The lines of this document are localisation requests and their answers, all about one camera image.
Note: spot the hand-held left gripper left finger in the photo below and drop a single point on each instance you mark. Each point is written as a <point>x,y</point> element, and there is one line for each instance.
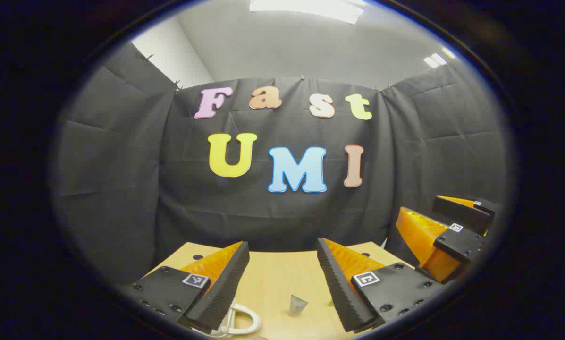
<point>225,283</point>

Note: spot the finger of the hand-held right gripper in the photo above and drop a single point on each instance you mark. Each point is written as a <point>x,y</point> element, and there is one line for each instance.
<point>457,210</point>
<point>466,245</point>

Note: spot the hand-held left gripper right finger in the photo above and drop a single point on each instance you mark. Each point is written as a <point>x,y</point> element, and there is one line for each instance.
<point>339,288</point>

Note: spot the clear green-capped bottle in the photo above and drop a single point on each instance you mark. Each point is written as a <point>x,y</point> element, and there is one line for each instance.
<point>297,307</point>

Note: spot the white suitcase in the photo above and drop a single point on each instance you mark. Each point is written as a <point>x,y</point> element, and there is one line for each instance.
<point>256,321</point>

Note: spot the black backdrop cloth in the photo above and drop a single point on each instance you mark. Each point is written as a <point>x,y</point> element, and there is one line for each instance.
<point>169,189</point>

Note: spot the ceiling light panel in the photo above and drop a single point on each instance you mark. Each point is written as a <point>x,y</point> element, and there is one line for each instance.
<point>310,8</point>
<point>435,60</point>

